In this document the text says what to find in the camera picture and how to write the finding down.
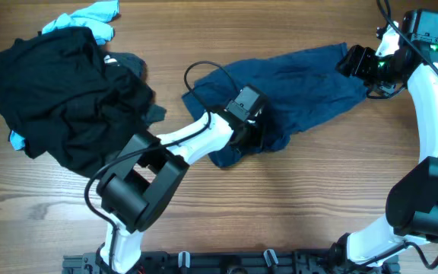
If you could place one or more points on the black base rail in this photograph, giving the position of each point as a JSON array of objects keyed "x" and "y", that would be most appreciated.
[{"x": 269, "y": 261}]

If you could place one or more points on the light blue garment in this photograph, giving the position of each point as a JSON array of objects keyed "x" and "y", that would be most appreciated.
[{"x": 86, "y": 19}]

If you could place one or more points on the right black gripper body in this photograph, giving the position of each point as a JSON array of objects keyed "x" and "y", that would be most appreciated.
[{"x": 354, "y": 60}]

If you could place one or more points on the dark blue shorts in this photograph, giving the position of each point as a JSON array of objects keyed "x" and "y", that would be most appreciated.
[{"x": 303, "y": 89}]

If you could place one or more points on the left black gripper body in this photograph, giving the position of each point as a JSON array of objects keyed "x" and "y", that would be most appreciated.
[{"x": 255, "y": 133}]

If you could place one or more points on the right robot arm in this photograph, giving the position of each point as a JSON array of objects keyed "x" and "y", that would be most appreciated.
[{"x": 406, "y": 59}]

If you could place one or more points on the black garment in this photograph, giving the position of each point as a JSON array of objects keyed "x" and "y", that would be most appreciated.
[{"x": 127, "y": 108}]

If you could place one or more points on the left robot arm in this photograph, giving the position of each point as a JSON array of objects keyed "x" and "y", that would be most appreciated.
[{"x": 138, "y": 185}]

